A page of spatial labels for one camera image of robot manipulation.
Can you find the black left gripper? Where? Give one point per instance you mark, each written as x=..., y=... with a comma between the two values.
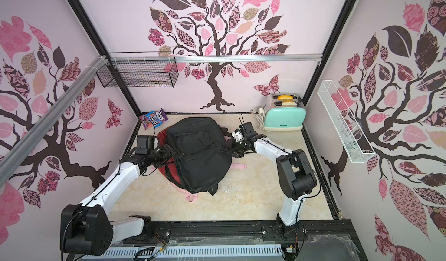
x=168, y=153

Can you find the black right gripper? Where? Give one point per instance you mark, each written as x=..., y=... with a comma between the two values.
x=235, y=146

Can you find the pink backpack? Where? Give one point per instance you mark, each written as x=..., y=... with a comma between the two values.
x=202, y=162

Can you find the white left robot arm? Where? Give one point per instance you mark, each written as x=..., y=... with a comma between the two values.
x=85, y=228

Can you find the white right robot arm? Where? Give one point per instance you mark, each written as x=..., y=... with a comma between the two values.
x=296, y=176

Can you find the purple candy bag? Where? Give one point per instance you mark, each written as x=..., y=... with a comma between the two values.
x=153, y=119

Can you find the mint green toaster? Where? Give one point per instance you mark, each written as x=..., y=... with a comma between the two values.
x=283, y=118

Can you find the yellow toast slice front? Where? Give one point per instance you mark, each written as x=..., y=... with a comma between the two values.
x=289, y=103

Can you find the yellow toast slice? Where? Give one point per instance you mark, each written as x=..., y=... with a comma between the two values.
x=285, y=97
x=289, y=103

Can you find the yellow toast slice back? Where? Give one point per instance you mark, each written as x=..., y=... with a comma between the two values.
x=285, y=97

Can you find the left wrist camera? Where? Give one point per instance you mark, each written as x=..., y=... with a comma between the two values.
x=145, y=145

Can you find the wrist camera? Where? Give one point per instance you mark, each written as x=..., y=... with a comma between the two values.
x=244, y=132
x=145, y=145

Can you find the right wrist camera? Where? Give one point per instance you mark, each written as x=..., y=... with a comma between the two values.
x=244, y=132

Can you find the black wire basket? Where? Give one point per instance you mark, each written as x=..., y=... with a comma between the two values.
x=152, y=69

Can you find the white vented cable duct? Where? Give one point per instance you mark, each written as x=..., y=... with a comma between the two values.
x=191, y=253

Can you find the aluminium rail back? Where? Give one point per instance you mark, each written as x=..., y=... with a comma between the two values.
x=225, y=58

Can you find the aluminium rail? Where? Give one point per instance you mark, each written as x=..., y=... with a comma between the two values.
x=18, y=153
x=225, y=58

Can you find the white wire shelf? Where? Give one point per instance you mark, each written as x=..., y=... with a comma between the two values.
x=337, y=103

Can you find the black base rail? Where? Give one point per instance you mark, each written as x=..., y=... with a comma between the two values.
x=265, y=230

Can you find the aluminium rail left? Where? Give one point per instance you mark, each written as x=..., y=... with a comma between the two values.
x=18, y=153

